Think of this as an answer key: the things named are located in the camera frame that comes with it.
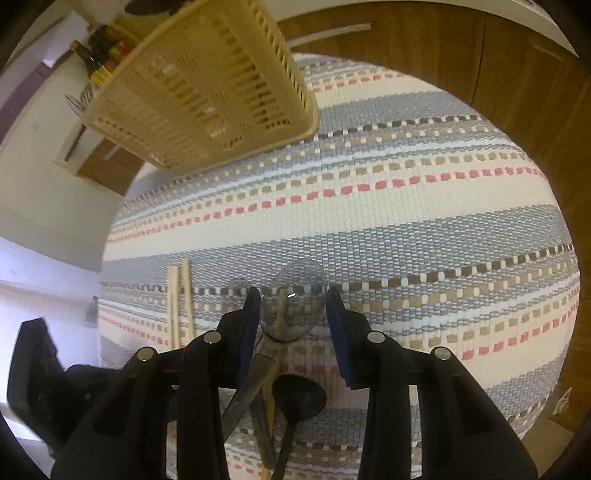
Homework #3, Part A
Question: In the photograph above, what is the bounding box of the shiny metal spoon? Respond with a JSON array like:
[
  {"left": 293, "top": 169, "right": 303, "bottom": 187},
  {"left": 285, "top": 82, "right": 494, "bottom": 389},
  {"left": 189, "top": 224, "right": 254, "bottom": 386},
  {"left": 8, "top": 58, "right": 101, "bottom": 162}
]
[
  {"left": 225, "top": 277, "right": 278, "bottom": 469},
  {"left": 222, "top": 258, "right": 329, "bottom": 439}
]

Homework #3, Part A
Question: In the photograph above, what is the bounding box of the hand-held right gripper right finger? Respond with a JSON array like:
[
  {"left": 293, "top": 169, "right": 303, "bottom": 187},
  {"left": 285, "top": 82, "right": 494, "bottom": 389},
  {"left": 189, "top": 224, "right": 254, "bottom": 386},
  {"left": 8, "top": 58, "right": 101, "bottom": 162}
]
[{"left": 325, "top": 286, "right": 539, "bottom": 480}]

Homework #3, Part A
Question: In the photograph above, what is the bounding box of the black plastic spoon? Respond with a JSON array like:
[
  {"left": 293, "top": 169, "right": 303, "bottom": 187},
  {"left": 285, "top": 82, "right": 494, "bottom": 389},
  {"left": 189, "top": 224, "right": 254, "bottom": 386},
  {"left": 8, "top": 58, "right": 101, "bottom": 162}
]
[{"left": 270, "top": 374, "right": 328, "bottom": 480}]

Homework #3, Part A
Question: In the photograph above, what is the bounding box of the grey cabinet handle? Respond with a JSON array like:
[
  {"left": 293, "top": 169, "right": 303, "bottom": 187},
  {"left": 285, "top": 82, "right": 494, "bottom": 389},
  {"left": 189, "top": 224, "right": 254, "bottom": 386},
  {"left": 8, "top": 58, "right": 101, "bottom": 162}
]
[{"left": 290, "top": 23, "right": 372, "bottom": 47}]

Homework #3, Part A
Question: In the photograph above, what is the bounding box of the wooden chopstick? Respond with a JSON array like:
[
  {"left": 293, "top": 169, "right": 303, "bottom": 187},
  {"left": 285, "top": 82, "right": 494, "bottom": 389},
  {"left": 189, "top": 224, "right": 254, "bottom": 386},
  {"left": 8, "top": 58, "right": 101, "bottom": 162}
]
[
  {"left": 180, "top": 258, "right": 197, "bottom": 339},
  {"left": 167, "top": 265, "right": 182, "bottom": 350}
]

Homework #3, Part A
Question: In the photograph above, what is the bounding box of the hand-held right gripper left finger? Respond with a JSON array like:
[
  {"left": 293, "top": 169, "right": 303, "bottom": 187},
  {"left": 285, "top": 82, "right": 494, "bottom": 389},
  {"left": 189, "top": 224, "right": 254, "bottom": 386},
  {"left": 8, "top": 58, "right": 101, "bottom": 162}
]
[{"left": 51, "top": 286, "right": 262, "bottom": 480}]

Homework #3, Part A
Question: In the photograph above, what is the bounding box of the wooden cabinet door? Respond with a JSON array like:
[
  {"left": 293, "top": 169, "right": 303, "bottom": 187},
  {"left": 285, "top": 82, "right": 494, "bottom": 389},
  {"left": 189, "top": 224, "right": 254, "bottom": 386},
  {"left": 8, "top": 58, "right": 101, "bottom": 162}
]
[
  {"left": 471, "top": 9, "right": 591, "bottom": 435},
  {"left": 78, "top": 138, "right": 145, "bottom": 197},
  {"left": 277, "top": 13, "right": 485, "bottom": 109}
]

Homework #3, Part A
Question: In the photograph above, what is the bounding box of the metal kitchen utensil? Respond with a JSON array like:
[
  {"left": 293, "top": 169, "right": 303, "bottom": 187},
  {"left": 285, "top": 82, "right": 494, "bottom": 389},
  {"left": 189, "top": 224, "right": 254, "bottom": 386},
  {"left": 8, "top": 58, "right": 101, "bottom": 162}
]
[{"left": 64, "top": 85, "right": 95, "bottom": 139}]

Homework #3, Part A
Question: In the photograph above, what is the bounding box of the beige plastic utensil basket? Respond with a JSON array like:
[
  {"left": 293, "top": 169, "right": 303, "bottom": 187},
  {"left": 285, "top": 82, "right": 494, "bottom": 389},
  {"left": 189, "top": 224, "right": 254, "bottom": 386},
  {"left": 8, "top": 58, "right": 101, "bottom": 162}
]
[{"left": 79, "top": 0, "right": 320, "bottom": 178}]

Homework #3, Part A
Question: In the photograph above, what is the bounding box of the dark sauce bottle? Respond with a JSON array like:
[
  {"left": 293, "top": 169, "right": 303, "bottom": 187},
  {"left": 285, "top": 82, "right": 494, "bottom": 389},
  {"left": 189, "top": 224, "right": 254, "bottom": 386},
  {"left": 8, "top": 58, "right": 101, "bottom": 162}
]
[
  {"left": 90, "top": 25, "right": 137, "bottom": 70},
  {"left": 69, "top": 41, "right": 114, "bottom": 88}
]

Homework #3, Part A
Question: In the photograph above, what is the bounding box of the striped woven mat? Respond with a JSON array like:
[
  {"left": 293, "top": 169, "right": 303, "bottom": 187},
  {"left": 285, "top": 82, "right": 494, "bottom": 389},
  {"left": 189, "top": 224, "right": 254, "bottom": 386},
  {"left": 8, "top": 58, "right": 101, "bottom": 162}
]
[{"left": 98, "top": 53, "right": 580, "bottom": 480}]

